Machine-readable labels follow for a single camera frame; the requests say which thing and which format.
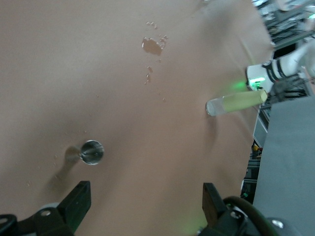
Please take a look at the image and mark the liquid spill puddle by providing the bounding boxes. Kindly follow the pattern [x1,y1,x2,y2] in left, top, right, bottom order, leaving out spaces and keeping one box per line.
[142,36,163,56]

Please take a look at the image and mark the green bottle with clear base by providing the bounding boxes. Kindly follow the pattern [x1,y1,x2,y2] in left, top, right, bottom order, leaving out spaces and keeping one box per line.
[205,89,268,117]

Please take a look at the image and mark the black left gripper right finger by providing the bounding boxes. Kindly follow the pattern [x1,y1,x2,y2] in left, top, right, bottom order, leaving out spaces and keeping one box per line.
[202,182,228,228]

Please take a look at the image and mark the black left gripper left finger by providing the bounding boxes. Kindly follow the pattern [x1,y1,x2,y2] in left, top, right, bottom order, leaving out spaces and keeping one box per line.
[58,180,92,229]

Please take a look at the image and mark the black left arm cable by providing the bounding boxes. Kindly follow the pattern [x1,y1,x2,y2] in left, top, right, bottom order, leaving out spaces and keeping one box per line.
[222,196,279,236]

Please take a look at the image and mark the steel double jigger measuring cup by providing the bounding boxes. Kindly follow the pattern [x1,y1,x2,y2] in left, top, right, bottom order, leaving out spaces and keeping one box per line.
[64,139,105,166]

